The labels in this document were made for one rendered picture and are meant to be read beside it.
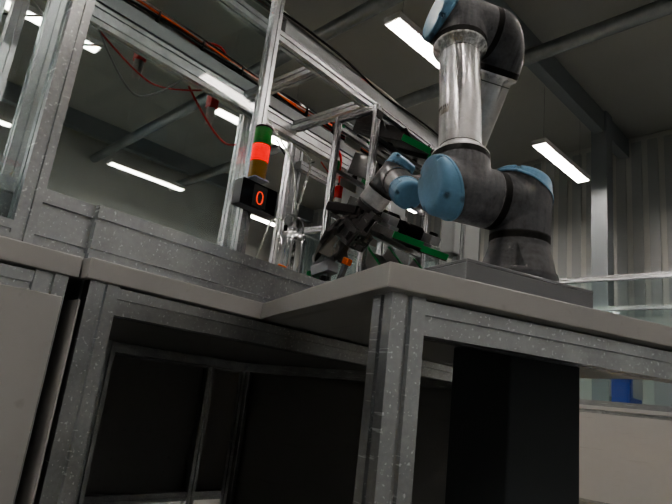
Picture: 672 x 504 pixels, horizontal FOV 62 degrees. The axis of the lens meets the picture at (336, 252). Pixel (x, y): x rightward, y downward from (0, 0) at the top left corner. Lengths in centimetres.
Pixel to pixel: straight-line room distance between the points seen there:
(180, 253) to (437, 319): 52
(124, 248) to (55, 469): 34
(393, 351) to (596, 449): 466
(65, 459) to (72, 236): 32
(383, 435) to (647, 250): 975
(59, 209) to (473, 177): 70
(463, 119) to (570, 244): 966
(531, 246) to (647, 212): 940
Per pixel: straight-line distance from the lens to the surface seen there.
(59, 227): 95
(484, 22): 133
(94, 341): 87
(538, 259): 109
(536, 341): 77
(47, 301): 86
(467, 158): 108
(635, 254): 1030
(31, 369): 85
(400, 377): 64
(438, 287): 65
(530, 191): 113
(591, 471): 527
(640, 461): 514
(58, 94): 95
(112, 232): 97
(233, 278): 109
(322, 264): 152
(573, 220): 1085
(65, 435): 87
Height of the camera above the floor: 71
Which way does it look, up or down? 15 degrees up
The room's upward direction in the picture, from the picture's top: 7 degrees clockwise
